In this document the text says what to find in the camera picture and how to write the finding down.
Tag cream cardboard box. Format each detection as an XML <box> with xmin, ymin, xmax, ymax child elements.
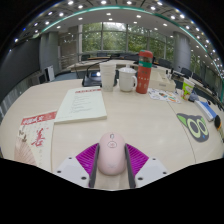
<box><xmin>149</xmin><ymin>68</ymin><xmax>177</xmax><ymax>93</ymax></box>

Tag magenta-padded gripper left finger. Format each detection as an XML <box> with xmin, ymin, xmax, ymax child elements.
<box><xmin>53</xmin><ymin>143</ymin><xmax>101</xmax><ymax>189</ymax></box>

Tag white paper cup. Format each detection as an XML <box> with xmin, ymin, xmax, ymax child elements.
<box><xmin>99</xmin><ymin>63</ymin><xmax>117</xmax><ymax>92</ymax></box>

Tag pink computer mouse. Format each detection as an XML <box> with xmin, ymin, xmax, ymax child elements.
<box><xmin>97</xmin><ymin>131</ymin><xmax>127</xmax><ymax>177</ymax></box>

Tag pale yellow booklet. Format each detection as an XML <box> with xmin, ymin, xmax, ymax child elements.
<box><xmin>53</xmin><ymin>87</ymin><xmax>108</xmax><ymax>125</ymax></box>

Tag white lidded mug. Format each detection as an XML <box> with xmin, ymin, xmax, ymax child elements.
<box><xmin>118</xmin><ymin>67</ymin><xmax>138</xmax><ymax>93</ymax></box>

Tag cat-face mouse pad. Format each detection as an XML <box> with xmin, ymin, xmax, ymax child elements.
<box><xmin>176</xmin><ymin>112</ymin><xmax>210</xmax><ymax>144</ymax></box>

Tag ceiling lights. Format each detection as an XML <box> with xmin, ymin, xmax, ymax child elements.
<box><xmin>13</xmin><ymin>0</ymin><xmax>221</xmax><ymax>68</ymax></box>

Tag colourful sticker sheet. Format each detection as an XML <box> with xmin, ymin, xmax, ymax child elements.
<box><xmin>147</xmin><ymin>87</ymin><xmax>182</xmax><ymax>104</ymax></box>

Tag red drink bottle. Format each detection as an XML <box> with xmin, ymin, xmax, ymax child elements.
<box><xmin>135</xmin><ymin>49</ymin><xmax>154</xmax><ymax>95</ymax></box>

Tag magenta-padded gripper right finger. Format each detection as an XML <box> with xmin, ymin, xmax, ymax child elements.
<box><xmin>124</xmin><ymin>143</ymin><xmax>168</xmax><ymax>189</ymax></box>

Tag green printed paper drink cup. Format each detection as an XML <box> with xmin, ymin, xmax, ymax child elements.
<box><xmin>181</xmin><ymin>78</ymin><xmax>196</xmax><ymax>101</ymax></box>

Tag red and white magazine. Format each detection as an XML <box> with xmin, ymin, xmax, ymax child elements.
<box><xmin>13</xmin><ymin>110</ymin><xmax>58</xmax><ymax>173</ymax></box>

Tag dark office chairs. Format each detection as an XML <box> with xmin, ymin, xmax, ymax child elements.
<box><xmin>79</xmin><ymin>51</ymin><xmax>221</xmax><ymax>101</ymax></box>

